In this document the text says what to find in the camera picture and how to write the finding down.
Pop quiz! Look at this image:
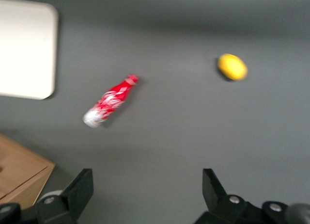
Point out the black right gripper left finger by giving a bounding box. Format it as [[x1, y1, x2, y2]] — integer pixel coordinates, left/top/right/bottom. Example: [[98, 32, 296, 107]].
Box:
[[33, 168, 94, 224]]

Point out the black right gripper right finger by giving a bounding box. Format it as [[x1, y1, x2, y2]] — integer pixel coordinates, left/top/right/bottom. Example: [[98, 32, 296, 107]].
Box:
[[193, 168, 264, 224]]

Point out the oak wooden drawer cabinet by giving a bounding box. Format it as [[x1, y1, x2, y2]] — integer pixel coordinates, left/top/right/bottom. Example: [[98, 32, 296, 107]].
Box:
[[0, 133, 57, 209]]

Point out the red cola bottle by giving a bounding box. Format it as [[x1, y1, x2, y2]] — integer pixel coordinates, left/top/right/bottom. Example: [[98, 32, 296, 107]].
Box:
[[82, 74, 140, 129]]

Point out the yellow lemon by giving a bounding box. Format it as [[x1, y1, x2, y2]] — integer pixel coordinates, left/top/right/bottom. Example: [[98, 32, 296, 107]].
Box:
[[217, 53, 248, 81]]

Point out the cream rectangular plastic tray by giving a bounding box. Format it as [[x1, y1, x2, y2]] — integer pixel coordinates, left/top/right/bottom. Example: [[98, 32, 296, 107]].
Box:
[[0, 0, 60, 100]]

